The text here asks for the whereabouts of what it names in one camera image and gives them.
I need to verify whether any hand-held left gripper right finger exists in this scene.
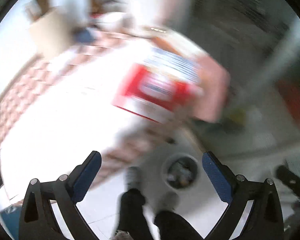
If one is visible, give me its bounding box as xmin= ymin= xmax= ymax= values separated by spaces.
xmin=202 ymin=151 xmax=285 ymax=240

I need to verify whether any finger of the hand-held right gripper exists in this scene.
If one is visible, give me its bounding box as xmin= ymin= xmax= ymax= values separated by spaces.
xmin=276 ymin=165 xmax=300 ymax=198

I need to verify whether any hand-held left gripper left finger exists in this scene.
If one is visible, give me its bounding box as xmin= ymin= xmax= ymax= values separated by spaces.
xmin=19 ymin=151 xmax=103 ymax=240

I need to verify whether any white round trash bin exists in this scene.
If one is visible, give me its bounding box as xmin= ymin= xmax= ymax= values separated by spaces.
xmin=142 ymin=144 xmax=207 ymax=200

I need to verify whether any red and white packet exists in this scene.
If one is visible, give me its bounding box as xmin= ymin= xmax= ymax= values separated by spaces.
xmin=111 ymin=64 xmax=203 ymax=123

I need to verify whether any white and blue packet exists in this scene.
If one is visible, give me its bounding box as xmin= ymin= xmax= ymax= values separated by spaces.
xmin=142 ymin=47 xmax=203 ymax=85

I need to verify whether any person's left shoe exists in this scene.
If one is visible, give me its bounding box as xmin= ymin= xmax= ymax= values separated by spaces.
xmin=125 ymin=166 xmax=143 ymax=190

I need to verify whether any person's shoe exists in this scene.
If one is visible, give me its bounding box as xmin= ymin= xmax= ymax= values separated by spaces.
xmin=156 ymin=191 xmax=180 ymax=213
xmin=125 ymin=166 xmax=143 ymax=190

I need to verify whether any person's right shoe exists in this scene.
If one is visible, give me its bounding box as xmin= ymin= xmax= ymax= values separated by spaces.
xmin=156 ymin=191 xmax=180 ymax=213

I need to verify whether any person's left leg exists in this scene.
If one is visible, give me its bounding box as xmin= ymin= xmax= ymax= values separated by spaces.
xmin=115 ymin=189 xmax=153 ymax=240

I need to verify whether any person's leg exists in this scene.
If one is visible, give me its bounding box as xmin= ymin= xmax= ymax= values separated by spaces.
xmin=154 ymin=211 xmax=203 ymax=240
xmin=115 ymin=189 xmax=153 ymax=240

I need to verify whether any checked printed table mat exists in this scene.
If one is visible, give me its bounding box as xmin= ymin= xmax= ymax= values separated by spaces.
xmin=0 ymin=22 xmax=232 ymax=205

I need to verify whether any person's right leg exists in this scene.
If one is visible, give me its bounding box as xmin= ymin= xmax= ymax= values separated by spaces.
xmin=154 ymin=211 xmax=203 ymax=240

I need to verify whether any blue base cabinet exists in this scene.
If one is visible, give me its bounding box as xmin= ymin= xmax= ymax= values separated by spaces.
xmin=0 ymin=200 xmax=23 ymax=240

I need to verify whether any dark blue phone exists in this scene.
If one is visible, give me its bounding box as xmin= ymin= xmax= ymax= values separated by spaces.
xmin=74 ymin=27 xmax=98 ymax=43

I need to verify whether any cream utensil holder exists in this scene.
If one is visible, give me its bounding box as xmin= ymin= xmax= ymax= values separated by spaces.
xmin=29 ymin=10 xmax=77 ymax=58

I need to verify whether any glass sliding door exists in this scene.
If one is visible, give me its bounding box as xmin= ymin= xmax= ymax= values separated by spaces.
xmin=190 ymin=0 xmax=300 ymax=155

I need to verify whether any white and pink electric kettle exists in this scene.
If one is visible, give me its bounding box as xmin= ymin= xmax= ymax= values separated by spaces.
xmin=120 ymin=0 xmax=170 ymax=30

